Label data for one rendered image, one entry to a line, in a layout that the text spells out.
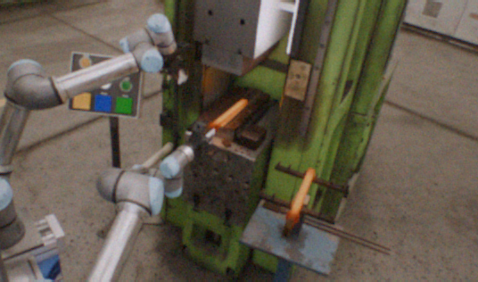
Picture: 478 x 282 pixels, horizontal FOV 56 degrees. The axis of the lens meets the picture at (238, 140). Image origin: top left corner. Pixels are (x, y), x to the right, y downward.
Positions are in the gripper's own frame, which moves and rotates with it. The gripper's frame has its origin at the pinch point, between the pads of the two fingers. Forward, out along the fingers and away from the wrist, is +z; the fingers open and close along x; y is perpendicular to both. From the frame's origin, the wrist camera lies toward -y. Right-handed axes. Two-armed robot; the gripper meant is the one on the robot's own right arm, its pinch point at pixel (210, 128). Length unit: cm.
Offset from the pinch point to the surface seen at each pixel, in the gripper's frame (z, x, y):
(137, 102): -3.2, -38.9, -1.2
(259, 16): 8, 13, -53
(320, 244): -8, 63, 31
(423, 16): 536, 45, 66
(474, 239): 128, 147, 100
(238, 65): 8.2, 6.0, -30.0
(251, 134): 11.8, 15.1, 3.5
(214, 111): 18.3, -8.5, 3.0
